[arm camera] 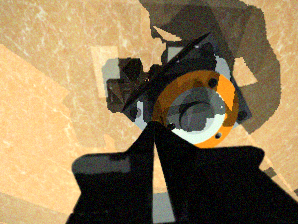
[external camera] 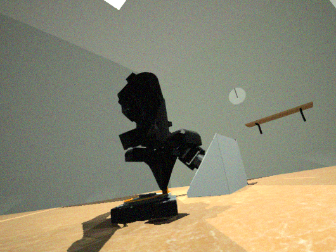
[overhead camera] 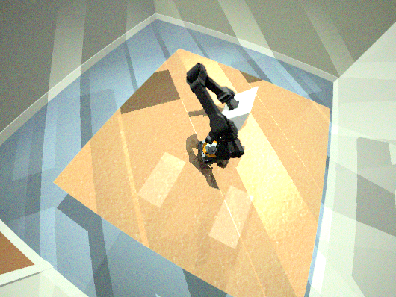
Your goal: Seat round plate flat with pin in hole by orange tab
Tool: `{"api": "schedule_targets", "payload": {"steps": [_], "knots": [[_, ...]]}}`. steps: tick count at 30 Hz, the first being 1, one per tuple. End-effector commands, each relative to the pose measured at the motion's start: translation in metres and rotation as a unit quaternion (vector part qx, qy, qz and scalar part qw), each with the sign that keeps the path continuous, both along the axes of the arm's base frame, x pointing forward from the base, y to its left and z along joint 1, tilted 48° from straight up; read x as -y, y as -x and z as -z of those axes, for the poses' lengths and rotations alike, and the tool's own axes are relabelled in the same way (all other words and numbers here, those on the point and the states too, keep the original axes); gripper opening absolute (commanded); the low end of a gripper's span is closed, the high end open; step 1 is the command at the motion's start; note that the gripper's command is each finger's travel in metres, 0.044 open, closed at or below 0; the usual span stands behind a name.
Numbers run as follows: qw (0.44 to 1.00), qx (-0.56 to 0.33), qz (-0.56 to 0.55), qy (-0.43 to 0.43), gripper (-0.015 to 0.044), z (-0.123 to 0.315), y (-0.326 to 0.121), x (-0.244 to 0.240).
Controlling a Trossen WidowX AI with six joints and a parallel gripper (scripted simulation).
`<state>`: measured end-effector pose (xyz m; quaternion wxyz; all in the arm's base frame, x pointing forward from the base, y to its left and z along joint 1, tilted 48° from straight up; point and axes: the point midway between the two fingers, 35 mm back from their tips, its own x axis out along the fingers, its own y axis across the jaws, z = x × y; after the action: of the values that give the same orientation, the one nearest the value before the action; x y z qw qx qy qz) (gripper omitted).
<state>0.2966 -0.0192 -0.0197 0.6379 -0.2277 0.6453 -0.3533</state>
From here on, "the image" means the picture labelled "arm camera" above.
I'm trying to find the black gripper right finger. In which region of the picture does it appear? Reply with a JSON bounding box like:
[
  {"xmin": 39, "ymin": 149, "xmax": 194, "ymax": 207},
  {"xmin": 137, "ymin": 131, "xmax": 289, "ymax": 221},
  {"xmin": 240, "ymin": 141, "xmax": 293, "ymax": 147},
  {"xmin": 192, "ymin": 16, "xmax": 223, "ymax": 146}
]
[{"xmin": 153, "ymin": 121, "xmax": 265, "ymax": 221}]

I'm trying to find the orange round plate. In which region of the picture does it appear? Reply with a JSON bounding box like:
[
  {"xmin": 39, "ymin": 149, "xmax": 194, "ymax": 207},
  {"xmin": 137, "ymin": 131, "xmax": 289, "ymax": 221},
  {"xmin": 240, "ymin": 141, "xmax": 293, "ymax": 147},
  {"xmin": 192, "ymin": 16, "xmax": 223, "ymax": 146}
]
[{"xmin": 151, "ymin": 69, "xmax": 239, "ymax": 148}]

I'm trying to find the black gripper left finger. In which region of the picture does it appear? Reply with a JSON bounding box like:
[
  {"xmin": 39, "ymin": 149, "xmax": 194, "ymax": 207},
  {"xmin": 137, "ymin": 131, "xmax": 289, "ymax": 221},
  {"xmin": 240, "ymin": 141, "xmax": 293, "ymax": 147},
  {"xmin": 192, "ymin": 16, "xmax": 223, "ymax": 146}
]
[{"xmin": 70, "ymin": 121, "xmax": 155, "ymax": 212}]

